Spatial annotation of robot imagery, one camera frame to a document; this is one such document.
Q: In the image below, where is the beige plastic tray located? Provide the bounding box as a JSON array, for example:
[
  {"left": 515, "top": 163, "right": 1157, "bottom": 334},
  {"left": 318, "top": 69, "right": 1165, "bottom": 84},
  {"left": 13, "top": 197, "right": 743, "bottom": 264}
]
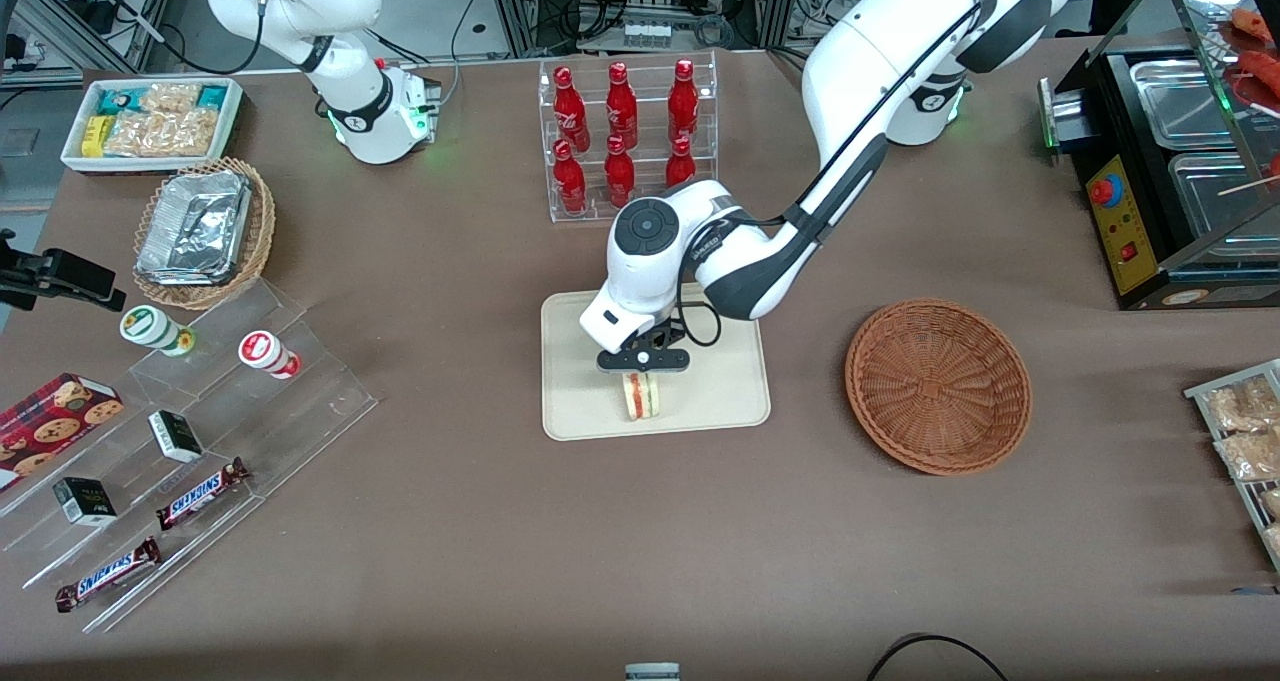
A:
[{"left": 540, "top": 279, "right": 772, "bottom": 442}]

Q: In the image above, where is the brown wicker basket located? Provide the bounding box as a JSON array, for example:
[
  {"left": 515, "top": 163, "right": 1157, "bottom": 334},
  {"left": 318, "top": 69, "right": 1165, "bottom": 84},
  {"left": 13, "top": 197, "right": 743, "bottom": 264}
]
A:
[{"left": 845, "top": 298, "right": 1033, "bottom": 477}]

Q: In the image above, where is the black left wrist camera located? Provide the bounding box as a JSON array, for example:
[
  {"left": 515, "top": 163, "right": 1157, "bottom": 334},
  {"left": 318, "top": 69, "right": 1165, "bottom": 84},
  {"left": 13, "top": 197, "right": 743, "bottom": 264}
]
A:
[{"left": 597, "top": 346, "right": 692, "bottom": 374}]

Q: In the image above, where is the black floor cable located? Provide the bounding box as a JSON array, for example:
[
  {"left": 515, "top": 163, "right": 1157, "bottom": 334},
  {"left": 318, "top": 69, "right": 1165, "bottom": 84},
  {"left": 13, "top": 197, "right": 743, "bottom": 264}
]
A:
[{"left": 865, "top": 633, "right": 1011, "bottom": 681}]

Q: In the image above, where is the clear cracker bag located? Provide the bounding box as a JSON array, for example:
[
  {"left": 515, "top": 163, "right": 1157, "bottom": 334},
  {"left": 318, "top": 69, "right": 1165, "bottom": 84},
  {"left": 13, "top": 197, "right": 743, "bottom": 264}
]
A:
[
  {"left": 140, "top": 83, "right": 203, "bottom": 115},
  {"left": 105, "top": 109, "right": 223, "bottom": 158}
]

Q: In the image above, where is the black clamp mount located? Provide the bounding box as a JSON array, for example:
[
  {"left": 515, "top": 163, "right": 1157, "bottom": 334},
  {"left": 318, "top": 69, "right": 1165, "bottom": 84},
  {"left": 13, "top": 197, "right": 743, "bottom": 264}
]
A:
[{"left": 0, "top": 231, "right": 126, "bottom": 312}]

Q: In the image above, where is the steel warmer pan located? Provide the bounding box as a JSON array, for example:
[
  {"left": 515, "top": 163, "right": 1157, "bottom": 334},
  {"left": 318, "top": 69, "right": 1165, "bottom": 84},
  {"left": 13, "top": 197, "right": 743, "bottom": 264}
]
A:
[
  {"left": 1168, "top": 151, "right": 1280, "bottom": 250},
  {"left": 1130, "top": 59, "right": 1241, "bottom": 150}
]

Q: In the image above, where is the red cola bottle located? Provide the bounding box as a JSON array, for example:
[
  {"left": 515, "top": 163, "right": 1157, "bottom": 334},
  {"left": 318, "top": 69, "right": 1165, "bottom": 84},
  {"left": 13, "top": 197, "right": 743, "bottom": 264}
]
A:
[
  {"left": 553, "top": 66, "right": 591, "bottom": 152},
  {"left": 665, "top": 136, "right": 698, "bottom": 190},
  {"left": 606, "top": 62, "right": 639, "bottom": 150},
  {"left": 604, "top": 135, "right": 637, "bottom": 209},
  {"left": 552, "top": 140, "right": 588, "bottom": 216},
  {"left": 668, "top": 59, "right": 700, "bottom": 145}
]

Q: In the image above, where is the triangular sandwich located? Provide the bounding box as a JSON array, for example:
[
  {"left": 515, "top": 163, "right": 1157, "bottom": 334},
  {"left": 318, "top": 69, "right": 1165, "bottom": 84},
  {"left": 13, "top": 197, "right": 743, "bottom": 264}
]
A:
[{"left": 621, "top": 371, "right": 662, "bottom": 422}]

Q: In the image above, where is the tray of packaged crackers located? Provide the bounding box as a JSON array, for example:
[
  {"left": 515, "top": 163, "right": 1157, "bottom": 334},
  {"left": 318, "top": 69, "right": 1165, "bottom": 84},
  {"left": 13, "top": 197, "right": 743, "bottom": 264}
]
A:
[{"left": 1184, "top": 359, "right": 1280, "bottom": 572}]

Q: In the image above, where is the light wicker basket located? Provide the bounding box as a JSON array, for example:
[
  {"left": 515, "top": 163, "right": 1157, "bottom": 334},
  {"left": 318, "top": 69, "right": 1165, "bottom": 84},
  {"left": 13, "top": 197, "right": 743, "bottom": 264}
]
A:
[{"left": 132, "top": 156, "right": 276, "bottom": 310}]

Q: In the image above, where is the aluminium frame rack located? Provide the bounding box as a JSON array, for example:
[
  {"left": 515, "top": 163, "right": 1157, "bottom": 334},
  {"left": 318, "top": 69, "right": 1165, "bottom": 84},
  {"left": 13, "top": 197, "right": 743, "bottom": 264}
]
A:
[{"left": 480, "top": 0, "right": 801, "bottom": 57}]

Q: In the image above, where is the clear acrylic stepped stand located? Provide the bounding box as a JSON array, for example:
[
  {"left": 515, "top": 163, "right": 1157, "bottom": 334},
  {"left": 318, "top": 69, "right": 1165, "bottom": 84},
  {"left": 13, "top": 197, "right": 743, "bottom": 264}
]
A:
[{"left": 0, "top": 279, "right": 379, "bottom": 634}]

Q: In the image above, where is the orange fried food piece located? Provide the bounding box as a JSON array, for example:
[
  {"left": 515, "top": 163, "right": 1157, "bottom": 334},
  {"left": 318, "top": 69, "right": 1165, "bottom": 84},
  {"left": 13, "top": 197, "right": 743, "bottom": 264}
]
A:
[
  {"left": 1232, "top": 7, "right": 1277, "bottom": 46},
  {"left": 1238, "top": 49, "right": 1280, "bottom": 104}
]

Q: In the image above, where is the snickers bar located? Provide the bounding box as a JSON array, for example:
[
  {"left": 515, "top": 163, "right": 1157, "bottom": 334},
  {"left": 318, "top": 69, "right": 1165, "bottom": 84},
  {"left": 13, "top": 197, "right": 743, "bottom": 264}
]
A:
[
  {"left": 156, "top": 458, "right": 250, "bottom": 531},
  {"left": 55, "top": 537, "right": 161, "bottom": 613}
]

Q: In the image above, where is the aluminium foil containers stack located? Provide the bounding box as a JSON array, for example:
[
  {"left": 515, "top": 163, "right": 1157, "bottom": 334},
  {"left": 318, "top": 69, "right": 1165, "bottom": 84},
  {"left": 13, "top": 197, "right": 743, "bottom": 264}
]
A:
[{"left": 135, "top": 171, "right": 251, "bottom": 284}]

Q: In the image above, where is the white rectangular snack bin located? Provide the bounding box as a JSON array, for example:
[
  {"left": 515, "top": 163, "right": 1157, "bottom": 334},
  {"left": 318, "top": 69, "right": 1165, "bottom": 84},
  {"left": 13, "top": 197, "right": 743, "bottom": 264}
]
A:
[{"left": 60, "top": 76, "right": 246, "bottom": 174}]

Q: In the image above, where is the red cookie box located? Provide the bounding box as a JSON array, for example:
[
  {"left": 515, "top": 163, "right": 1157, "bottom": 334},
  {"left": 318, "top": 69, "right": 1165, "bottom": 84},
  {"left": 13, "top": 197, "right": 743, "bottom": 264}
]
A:
[{"left": 0, "top": 373, "right": 126, "bottom": 492}]

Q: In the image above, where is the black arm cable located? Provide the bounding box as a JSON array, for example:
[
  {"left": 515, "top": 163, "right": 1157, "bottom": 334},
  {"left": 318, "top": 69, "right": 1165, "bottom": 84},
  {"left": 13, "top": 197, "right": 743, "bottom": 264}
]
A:
[{"left": 676, "top": 0, "right": 1051, "bottom": 350}]

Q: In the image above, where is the small black box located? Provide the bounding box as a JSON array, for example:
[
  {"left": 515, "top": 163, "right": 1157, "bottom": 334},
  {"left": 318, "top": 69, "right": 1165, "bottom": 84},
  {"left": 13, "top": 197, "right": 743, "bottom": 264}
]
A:
[
  {"left": 52, "top": 477, "right": 118, "bottom": 527},
  {"left": 148, "top": 410, "right": 204, "bottom": 463}
]

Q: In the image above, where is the clear acrylic bottle rack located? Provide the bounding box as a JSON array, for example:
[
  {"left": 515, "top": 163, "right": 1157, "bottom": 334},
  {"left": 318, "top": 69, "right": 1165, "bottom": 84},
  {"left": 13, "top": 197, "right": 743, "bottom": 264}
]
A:
[{"left": 538, "top": 51, "right": 719, "bottom": 224}]

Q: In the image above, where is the green lid cup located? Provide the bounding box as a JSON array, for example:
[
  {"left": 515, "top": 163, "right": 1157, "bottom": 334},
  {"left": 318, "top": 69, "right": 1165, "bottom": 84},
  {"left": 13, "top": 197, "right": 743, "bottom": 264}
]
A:
[{"left": 120, "top": 305, "right": 196, "bottom": 357}]

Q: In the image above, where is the black food warmer machine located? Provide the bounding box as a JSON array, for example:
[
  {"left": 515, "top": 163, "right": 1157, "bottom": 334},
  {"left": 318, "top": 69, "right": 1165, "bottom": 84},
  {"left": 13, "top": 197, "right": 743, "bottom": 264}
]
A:
[{"left": 1040, "top": 0, "right": 1280, "bottom": 312}]

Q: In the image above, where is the red lid cup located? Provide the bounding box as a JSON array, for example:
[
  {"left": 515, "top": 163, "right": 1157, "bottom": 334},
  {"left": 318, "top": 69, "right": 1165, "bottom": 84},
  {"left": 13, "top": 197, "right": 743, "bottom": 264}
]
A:
[{"left": 238, "top": 330, "right": 301, "bottom": 380}]

